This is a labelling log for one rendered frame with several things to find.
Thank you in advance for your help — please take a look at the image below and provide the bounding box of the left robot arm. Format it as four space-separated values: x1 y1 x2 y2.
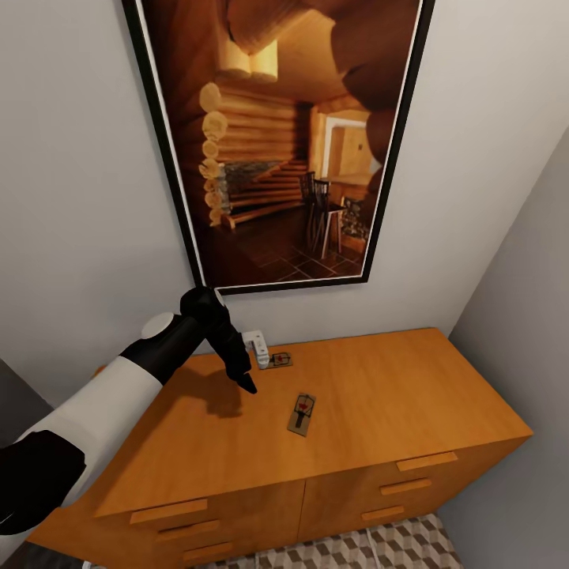
0 286 269 567

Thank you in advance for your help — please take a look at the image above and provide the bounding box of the mousetrap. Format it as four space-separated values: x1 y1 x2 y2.
287 393 316 437
266 352 293 369

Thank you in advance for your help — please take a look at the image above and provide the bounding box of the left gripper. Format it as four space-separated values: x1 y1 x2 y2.
209 328 258 394

